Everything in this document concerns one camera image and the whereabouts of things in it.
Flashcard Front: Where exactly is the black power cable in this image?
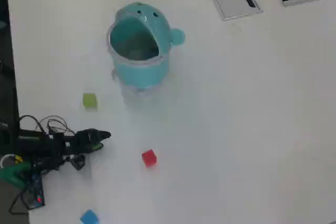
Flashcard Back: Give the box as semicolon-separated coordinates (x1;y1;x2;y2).
9;189;29;216

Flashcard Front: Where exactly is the red block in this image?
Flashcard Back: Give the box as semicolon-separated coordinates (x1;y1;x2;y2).
141;149;158;168

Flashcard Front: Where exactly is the teal whale-shaped bin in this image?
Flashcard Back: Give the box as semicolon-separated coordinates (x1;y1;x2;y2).
106;2;186;96

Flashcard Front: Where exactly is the green block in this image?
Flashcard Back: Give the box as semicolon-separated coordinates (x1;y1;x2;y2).
82;92;99;111

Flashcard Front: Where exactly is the white cable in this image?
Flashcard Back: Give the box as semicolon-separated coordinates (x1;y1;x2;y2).
0;154;17;169

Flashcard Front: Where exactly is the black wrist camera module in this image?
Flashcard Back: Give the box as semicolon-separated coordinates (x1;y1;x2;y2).
69;154;86;171

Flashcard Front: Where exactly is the blue block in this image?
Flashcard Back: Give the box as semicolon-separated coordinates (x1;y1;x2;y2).
79;209;100;224

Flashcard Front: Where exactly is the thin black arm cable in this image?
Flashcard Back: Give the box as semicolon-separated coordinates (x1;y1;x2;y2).
18;114;77;137

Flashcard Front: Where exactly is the green table clamp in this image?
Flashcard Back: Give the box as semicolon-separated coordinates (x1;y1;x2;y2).
0;162;32;189

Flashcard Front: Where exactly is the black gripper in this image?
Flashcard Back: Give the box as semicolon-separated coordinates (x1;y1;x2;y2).
75;128;112;154

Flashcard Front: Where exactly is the blue circuit board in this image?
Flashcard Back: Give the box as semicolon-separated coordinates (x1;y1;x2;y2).
25;171;45;210

